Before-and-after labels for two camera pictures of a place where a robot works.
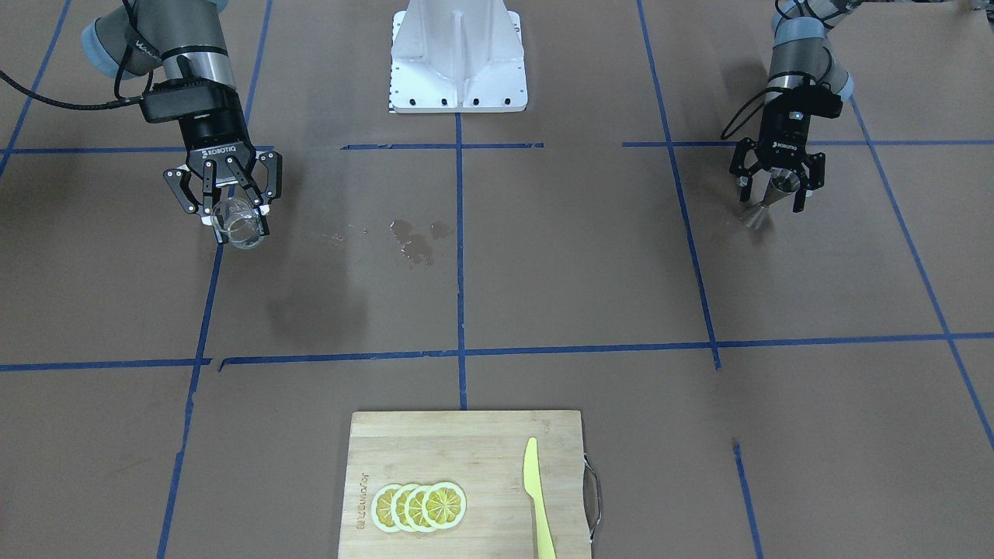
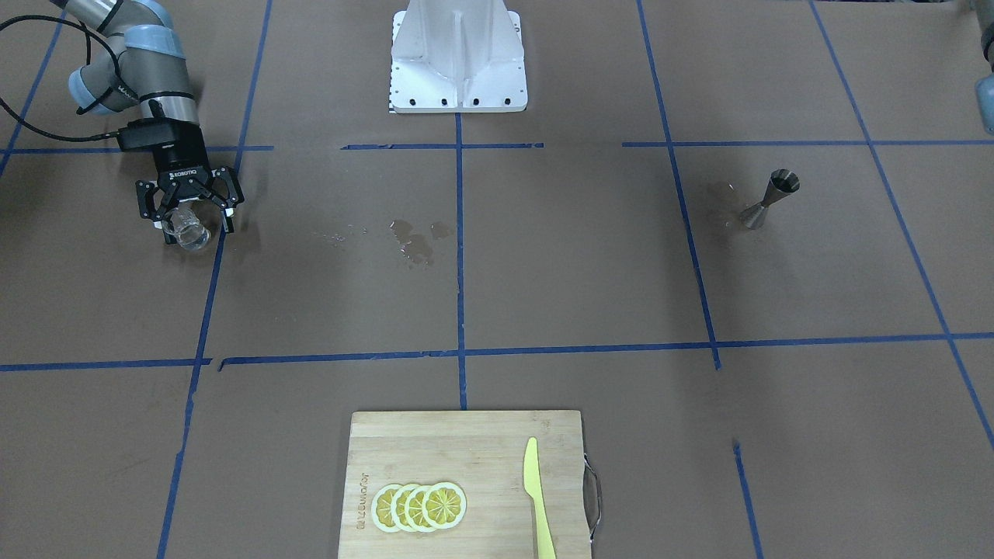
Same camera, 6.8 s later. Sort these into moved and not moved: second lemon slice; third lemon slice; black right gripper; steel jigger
Moved: black right gripper
Not moved: steel jigger; third lemon slice; second lemon slice
